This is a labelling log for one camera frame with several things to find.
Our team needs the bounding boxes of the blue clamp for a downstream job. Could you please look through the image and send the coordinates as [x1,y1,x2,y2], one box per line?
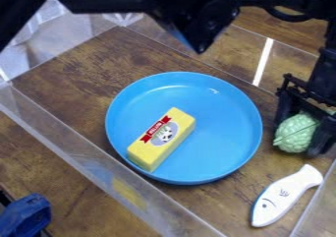
[0,193,51,237]

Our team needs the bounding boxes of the yellow butter block toy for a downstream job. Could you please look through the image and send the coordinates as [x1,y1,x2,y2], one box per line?
[127,107,197,172]

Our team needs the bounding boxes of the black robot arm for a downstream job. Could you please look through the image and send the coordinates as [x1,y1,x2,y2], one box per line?
[0,0,336,157]

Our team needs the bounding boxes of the blue round plate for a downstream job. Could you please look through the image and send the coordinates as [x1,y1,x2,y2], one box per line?
[106,72,263,185]

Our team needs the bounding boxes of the white wooden fish toy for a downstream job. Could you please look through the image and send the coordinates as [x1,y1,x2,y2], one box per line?
[251,164,323,227]

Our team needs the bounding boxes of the clear acrylic enclosure wall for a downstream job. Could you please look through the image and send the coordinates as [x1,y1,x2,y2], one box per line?
[0,9,336,237]

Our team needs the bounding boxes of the white grid cloth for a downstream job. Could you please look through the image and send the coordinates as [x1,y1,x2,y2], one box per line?
[18,4,71,45]

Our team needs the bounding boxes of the green bitter gourd toy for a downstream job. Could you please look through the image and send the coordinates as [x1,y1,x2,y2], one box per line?
[274,112,318,155]

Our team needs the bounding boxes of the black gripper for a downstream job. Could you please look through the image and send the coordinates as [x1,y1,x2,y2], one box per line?
[275,48,336,157]

